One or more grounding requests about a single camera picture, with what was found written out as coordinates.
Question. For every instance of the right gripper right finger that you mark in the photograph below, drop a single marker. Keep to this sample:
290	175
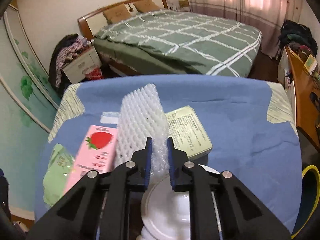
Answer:
221	206

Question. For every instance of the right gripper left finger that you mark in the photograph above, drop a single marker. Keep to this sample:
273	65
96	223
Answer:
98	205

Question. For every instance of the pink strawberry milk carton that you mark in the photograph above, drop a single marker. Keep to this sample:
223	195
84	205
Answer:
96	152

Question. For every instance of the green wet wipes pack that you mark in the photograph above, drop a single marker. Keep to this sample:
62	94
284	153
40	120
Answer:
55	179

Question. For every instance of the white foam fruit net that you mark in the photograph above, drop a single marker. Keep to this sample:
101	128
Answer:
142	116

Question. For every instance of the yellow rim trash bin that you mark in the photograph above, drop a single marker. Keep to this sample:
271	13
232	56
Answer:
309	198

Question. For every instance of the blue star tablecloth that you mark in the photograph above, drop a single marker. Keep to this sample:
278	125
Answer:
265	156

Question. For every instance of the pale green flat box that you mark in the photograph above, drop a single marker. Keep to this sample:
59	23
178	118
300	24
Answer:
187	132

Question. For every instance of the small white paper slip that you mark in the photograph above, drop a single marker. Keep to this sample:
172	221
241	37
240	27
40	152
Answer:
109	118

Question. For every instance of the sliding wardrobe door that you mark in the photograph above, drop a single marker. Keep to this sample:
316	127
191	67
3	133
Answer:
28	108

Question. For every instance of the red plastic bucket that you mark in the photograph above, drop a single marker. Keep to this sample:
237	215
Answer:
93	73

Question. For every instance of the white bedside table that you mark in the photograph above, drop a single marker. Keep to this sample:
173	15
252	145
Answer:
73	70

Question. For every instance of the wooden side cabinet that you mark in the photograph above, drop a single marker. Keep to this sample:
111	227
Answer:
299	85

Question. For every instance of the green plaid duvet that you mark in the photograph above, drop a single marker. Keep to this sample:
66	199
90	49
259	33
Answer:
189	42

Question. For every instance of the clothes pile on nightstand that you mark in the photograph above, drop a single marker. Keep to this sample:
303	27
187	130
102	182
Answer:
66	50

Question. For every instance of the dark clothes pile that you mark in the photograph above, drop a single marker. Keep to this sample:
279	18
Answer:
294	32

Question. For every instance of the left brown pillow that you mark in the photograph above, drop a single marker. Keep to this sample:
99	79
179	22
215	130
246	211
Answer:
117	14

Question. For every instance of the brown pillow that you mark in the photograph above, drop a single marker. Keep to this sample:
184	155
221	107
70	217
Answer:
117	14
145	6

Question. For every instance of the pink white curtain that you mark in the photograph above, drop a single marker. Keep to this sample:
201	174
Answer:
266	15

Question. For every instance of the woven basket by window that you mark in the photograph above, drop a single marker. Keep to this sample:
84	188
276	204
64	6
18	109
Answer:
183	3

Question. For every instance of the right brown pillow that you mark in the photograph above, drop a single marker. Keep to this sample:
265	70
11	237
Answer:
145	6

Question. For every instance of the wooden frame bed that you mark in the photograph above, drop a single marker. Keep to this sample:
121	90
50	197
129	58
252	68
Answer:
121	59

